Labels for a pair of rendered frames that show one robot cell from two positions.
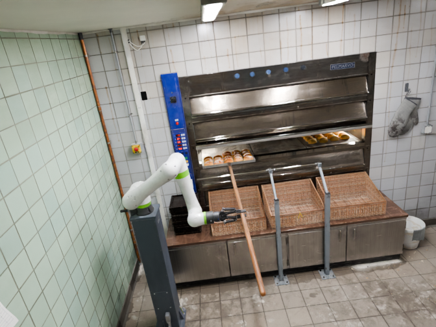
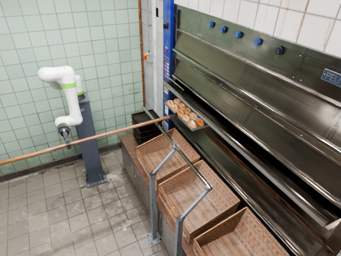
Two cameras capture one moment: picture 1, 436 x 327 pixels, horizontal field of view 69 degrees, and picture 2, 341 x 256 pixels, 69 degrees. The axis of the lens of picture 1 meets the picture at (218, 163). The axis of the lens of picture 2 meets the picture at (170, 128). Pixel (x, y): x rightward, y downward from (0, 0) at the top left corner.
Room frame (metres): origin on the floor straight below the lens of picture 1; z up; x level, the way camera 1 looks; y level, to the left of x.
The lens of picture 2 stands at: (2.02, -1.88, 2.46)
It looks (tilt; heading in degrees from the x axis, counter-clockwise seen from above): 35 degrees down; 62
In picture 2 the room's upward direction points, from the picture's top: 1 degrees clockwise
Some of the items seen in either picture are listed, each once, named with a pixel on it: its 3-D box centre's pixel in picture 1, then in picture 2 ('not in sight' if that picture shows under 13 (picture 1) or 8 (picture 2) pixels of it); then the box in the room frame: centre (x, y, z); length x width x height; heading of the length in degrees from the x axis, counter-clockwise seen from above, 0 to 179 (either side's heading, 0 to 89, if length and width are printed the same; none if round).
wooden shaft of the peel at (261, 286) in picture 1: (241, 209); (75, 142); (2.08, -0.13, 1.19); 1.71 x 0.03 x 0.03; 1
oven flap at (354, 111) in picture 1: (279, 121); (234, 108); (3.17, -0.69, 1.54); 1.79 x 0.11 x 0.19; 90
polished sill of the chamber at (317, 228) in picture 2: (281, 154); (229, 147); (3.20, -0.69, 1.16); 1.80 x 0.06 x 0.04; 90
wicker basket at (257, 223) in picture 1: (235, 209); (166, 157); (2.91, -0.13, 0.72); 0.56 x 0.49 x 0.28; 89
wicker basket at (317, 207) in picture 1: (292, 202); (196, 197); (2.90, -0.72, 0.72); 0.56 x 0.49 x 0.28; 91
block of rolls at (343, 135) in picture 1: (320, 132); not in sight; (3.62, -1.27, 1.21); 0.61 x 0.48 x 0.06; 0
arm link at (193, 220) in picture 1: (196, 218); (62, 123); (2.03, 0.21, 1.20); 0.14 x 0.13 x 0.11; 91
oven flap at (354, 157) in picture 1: (282, 167); (224, 161); (3.17, -0.69, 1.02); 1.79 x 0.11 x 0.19; 90
